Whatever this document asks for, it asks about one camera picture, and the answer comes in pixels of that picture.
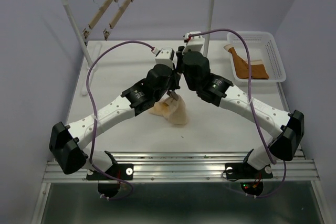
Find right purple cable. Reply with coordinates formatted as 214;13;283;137
185;28;287;200

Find white plastic basket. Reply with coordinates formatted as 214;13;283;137
227;31;287;86

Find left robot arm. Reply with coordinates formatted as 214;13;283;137
49;64;181;179

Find wooden clip hanger with underwear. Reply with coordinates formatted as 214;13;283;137
166;90;180;101

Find brown underwear in basket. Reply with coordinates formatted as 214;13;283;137
224;44;269;80

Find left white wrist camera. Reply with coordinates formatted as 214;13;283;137
155;48;175;69

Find aluminium rail base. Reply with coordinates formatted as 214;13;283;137
43;152;322;184

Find wooden clip hanger far left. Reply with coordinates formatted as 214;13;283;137
82;0;115;42

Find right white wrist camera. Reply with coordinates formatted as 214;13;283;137
182;31;205;55

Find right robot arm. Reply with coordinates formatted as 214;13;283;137
176;50;305;177

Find beige underwear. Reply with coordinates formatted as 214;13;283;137
149;95;188;125

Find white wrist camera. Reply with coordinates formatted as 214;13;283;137
182;31;205;55
155;48;175;69

